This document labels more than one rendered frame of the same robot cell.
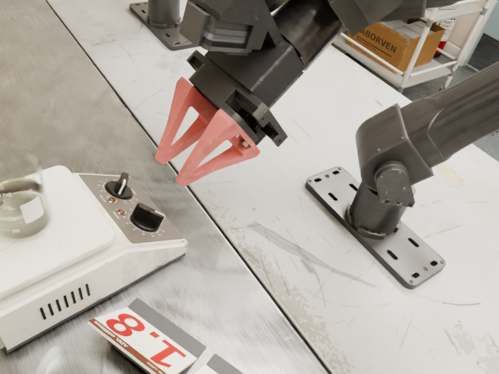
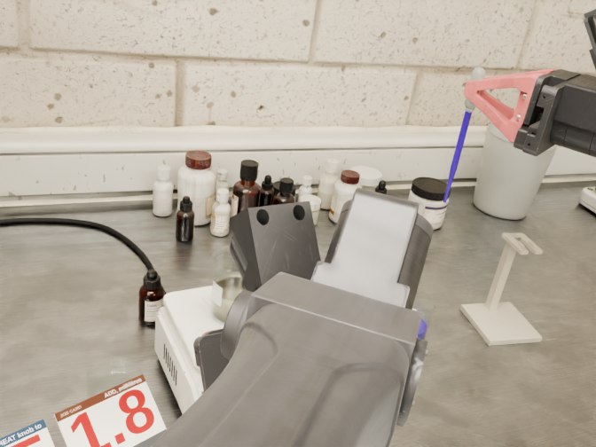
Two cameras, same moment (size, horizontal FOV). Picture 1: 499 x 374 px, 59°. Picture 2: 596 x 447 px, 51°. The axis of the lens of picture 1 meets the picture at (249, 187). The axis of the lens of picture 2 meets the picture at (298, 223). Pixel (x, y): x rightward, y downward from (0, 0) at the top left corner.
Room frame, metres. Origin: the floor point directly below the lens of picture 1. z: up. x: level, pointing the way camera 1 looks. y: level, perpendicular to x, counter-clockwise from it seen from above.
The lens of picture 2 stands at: (0.44, -0.29, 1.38)
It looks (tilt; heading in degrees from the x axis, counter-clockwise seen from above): 28 degrees down; 107
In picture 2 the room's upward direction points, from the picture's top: 9 degrees clockwise
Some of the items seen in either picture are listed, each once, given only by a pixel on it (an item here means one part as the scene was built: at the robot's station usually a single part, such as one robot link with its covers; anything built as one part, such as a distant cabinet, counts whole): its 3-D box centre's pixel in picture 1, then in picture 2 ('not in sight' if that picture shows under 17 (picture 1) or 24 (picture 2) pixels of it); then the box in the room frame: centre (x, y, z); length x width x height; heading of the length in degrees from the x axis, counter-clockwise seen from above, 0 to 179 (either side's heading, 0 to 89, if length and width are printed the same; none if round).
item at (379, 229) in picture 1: (379, 203); not in sight; (0.41, -0.16, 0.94); 0.20 x 0.07 x 0.08; 42
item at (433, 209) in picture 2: not in sight; (427, 203); (0.36, 0.72, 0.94); 0.07 x 0.07 x 0.07
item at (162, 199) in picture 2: not in sight; (162, 190); (-0.02, 0.49, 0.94); 0.03 x 0.03 x 0.08
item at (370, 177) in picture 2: not in sight; (363, 189); (0.25, 0.71, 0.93); 0.06 x 0.06 x 0.07
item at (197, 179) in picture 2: not in sight; (196, 186); (0.03, 0.50, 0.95); 0.06 x 0.06 x 0.11
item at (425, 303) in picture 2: not in sight; (413, 319); (0.41, 0.37, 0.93); 0.04 x 0.04 x 0.06
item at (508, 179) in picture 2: not in sight; (506, 168); (0.48, 0.88, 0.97); 0.18 x 0.13 x 0.15; 126
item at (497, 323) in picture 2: not in sight; (513, 286); (0.52, 0.47, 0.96); 0.08 x 0.08 x 0.13; 36
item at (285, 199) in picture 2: not in sight; (284, 204); (0.16, 0.55, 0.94); 0.03 x 0.03 x 0.08
